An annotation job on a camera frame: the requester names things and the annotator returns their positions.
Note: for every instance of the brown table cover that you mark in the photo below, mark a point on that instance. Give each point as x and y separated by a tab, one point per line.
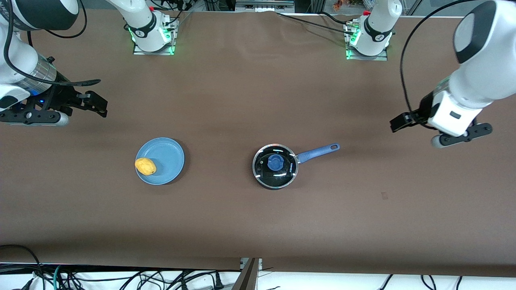
242	100

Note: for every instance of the black power plug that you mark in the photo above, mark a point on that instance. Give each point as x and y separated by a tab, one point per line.
218	281

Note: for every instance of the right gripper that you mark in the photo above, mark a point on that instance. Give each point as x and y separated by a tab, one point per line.
64	96

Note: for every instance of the aluminium frame rail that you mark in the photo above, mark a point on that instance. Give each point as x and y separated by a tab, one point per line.
264	4

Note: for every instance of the blue round plate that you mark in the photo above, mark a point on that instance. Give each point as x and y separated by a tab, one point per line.
167	161

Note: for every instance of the glass lid blue knob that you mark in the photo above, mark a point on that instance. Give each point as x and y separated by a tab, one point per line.
266	173

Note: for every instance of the yellow potato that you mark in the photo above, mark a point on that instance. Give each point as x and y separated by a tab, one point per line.
145	166

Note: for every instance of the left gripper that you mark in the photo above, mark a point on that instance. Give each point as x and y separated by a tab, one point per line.
422	109

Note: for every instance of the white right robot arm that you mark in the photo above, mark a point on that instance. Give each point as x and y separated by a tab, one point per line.
16	56

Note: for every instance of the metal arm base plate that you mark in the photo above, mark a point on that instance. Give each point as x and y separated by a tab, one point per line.
139	51
379	57

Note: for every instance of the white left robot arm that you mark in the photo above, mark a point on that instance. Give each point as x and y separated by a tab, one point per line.
475	80

